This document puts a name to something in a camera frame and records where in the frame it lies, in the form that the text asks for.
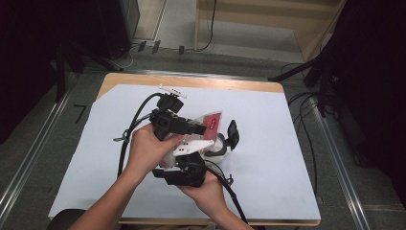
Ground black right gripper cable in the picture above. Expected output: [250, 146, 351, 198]
[205, 161, 250, 224]

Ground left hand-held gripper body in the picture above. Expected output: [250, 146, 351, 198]
[148, 83, 190, 142]

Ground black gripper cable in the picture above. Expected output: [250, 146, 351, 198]
[113, 92, 166, 178]
[205, 161, 250, 224]

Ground metal floor rail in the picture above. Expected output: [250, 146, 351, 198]
[0, 72, 80, 223]
[314, 95, 372, 230]

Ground black metal stand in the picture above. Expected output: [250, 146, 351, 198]
[53, 39, 124, 104]
[267, 47, 338, 119]

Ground person's left hand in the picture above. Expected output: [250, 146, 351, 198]
[124, 123, 185, 185]

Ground white bag with red print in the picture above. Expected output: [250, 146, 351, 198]
[159, 110, 224, 169]

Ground person's dark clothed leg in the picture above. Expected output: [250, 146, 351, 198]
[47, 208, 88, 230]

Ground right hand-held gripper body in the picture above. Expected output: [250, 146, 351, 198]
[151, 138, 216, 188]

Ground wooden frame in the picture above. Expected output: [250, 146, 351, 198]
[193, 0, 349, 62]

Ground white table sheet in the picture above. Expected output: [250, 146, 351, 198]
[48, 83, 322, 221]

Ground person's right hand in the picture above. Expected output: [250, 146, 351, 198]
[177, 172, 226, 219]

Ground black curtain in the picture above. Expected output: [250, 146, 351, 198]
[319, 0, 406, 209]

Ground black hanging cable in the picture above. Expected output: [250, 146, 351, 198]
[194, 0, 218, 53]

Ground black floor cables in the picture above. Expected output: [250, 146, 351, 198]
[280, 61, 320, 196]

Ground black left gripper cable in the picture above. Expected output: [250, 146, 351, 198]
[113, 92, 166, 178]

